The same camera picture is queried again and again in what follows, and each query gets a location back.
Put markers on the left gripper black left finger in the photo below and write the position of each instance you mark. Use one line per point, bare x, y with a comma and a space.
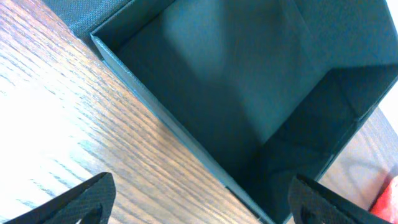
89, 202

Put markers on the dark green box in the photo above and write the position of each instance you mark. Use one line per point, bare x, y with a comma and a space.
258, 90

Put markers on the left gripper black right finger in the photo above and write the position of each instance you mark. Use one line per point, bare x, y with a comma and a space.
311, 202

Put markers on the red Haribo candy bag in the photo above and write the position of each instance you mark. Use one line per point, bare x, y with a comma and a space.
386, 204

